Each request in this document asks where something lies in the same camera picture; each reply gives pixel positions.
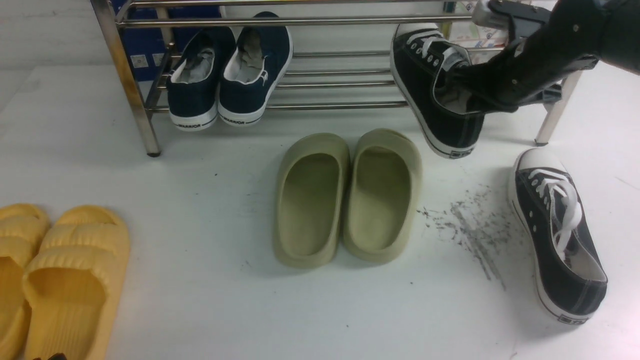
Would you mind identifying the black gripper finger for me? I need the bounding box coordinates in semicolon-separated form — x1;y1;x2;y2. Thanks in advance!
442;63;518;113

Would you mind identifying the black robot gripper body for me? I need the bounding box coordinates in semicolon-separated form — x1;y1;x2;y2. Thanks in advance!
471;0;608;109

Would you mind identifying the black canvas sneaker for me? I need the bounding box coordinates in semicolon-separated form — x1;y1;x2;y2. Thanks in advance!
390;23;484;159
507;148;608;326

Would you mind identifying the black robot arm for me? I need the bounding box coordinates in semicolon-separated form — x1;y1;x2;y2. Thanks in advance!
433;0;640;116

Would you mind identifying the stainless steel shoe rack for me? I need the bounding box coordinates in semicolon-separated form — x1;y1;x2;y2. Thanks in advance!
91;0;578;157

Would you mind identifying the navy canvas shoe right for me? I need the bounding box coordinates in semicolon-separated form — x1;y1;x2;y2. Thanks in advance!
217;25;294;126

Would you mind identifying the navy canvas shoe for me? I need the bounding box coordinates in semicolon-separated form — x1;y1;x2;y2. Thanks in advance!
217;25;294;126
166;26;236;132

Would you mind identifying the navy canvas shoe left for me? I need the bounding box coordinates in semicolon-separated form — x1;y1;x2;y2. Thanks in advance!
166;26;236;132

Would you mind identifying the blue box behind rack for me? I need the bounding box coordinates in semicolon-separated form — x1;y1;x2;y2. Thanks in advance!
110;0;222;82

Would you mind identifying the olive green slipper right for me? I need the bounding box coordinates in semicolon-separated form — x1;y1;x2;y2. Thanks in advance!
342;128;423;264

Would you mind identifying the olive green slipper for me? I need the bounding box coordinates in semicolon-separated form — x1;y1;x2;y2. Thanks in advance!
342;128;423;264
273;133;351;269

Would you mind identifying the olive green slipper left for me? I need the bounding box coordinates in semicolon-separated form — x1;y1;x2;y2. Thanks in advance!
273;133;351;269

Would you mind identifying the yellow slide sandal right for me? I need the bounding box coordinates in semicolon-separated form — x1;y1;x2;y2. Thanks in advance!
22;205;131;360

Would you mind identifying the yellow slide sandal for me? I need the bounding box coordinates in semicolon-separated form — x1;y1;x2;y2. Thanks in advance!
22;205;131;360
0;203;50;360

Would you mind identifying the yellow slide sandal left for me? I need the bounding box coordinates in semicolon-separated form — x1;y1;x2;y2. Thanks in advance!
0;203;50;360

